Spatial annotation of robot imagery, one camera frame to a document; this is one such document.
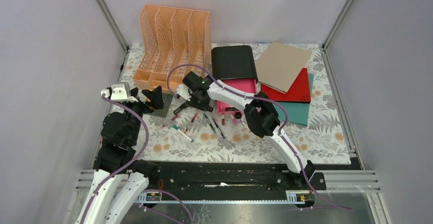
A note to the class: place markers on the peach plastic file organizer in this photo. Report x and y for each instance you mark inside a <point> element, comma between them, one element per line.
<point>176,41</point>

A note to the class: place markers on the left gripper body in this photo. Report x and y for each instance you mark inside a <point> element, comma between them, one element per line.
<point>139,107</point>

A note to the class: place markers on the maroon pen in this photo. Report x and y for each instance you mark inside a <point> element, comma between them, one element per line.
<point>171,120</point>

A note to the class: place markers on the red folder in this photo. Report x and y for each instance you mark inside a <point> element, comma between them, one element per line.
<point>299,92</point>

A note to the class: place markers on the floral table mat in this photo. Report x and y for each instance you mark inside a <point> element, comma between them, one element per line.
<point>322,141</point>

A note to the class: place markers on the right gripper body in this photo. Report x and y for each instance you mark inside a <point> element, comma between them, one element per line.
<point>195,102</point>

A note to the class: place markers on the pink top drawer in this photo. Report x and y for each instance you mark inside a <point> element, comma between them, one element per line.
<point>246,85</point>

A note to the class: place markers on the black mounting rail base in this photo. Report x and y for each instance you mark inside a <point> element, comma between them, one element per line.
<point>225,181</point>

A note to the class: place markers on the gray building baseplate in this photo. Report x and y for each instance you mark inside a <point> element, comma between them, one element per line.
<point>167,98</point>

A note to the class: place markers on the red gel pen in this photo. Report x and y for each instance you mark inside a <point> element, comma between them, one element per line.
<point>190,123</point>

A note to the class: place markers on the teal folder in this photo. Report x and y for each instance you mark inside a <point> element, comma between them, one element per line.
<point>297,112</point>

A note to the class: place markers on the purple gel pen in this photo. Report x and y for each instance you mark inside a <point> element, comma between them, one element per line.
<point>219,129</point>

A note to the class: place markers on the black drawer cabinet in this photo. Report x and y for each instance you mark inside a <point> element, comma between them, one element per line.
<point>233,62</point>

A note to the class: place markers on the beige cardboard sheet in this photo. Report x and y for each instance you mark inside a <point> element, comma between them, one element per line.
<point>280,64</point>

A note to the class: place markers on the teal cap white marker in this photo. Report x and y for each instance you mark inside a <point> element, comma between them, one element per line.
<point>182,133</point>

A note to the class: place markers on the blue cap black highlighter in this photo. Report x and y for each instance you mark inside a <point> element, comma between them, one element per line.
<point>180,109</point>

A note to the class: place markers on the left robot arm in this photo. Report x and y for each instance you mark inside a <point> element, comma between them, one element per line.
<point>119,176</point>

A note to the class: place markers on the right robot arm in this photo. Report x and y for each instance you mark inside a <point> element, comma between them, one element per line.
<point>261,118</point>

